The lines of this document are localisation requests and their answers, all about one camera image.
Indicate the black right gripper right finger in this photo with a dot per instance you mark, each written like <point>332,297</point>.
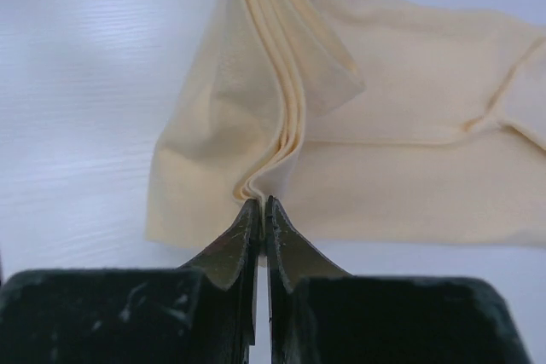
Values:
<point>319,313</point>

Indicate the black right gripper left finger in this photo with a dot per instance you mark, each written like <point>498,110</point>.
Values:
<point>200,312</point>

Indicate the cream yellow t shirt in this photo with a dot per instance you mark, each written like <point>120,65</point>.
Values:
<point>378,120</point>

